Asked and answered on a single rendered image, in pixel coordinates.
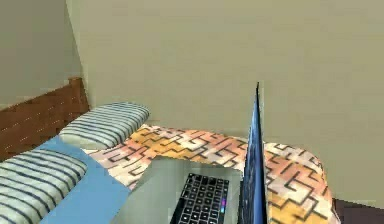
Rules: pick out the silver laptop with blue screen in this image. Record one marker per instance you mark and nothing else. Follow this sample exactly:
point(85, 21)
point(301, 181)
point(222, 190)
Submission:
point(160, 193)

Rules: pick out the wooden bed with patterned blanket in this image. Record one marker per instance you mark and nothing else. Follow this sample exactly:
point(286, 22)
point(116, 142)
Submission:
point(203, 146)

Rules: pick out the blue striped white pillow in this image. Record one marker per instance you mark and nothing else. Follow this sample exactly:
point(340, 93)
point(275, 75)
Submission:
point(36, 183)
point(106, 124)

